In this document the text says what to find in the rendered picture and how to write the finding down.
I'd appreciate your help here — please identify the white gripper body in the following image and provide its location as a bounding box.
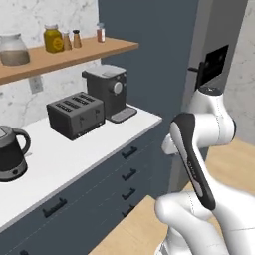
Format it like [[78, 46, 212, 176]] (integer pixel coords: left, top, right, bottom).
[[160, 133, 179, 156]]

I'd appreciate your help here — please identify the black fridge dispenser panel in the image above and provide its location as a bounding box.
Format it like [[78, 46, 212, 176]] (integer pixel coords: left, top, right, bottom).
[[198, 44, 230, 89]]

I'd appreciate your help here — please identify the grey fridge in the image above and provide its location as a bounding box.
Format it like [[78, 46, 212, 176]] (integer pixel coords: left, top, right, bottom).
[[168, 0, 249, 194]]

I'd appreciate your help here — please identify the black fridge door handle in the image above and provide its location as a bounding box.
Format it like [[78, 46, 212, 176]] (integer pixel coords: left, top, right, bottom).
[[187, 61, 206, 91]]

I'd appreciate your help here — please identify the red spice bottle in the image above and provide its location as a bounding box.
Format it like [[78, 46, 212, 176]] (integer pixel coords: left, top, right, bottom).
[[96, 22, 107, 44]]

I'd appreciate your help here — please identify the brown shaker with silver cap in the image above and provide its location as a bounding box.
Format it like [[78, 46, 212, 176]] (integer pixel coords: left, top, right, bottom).
[[62, 30, 74, 52]]

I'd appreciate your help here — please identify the dark blue drawer cabinet run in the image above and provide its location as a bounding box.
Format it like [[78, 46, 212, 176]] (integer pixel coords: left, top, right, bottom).
[[0, 124, 173, 255]]

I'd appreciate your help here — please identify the glass jar with grey contents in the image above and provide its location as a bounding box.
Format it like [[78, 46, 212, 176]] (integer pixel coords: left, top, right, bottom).
[[0, 32, 31, 67]]

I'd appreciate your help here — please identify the grey wall outlet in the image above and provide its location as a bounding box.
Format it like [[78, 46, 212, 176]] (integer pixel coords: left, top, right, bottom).
[[28, 75, 45, 95]]

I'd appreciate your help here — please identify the dark grey coffee machine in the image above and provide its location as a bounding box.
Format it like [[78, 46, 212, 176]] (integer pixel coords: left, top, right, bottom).
[[81, 64, 138, 125]]

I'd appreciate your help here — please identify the tall dark blue cabinet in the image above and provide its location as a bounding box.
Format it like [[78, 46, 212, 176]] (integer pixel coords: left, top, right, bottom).
[[97, 0, 200, 200]]

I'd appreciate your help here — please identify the yellow jar with label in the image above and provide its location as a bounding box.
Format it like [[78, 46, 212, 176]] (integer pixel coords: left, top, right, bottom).
[[43, 23, 66, 55]]

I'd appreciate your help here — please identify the brown shaker with black cap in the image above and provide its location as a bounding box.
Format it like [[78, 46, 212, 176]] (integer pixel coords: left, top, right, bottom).
[[72, 29, 84, 50]]

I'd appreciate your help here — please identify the dark grey four-slot toaster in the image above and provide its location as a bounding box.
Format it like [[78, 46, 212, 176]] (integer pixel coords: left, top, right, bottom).
[[46, 91, 107, 141]]

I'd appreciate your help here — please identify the black drawer handle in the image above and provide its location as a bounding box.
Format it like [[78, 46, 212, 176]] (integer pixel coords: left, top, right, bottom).
[[121, 204, 136, 218], [42, 197, 69, 219], [121, 167, 137, 182], [121, 187, 137, 201], [121, 145, 138, 160]]

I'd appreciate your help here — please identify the wooden wall shelf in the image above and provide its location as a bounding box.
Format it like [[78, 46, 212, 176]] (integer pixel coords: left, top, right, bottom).
[[0, 36, 140, 86]]

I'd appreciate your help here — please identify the black electric kettle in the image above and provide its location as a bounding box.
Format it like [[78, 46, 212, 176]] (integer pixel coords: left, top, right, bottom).
[[0, 125, 32, 183]]

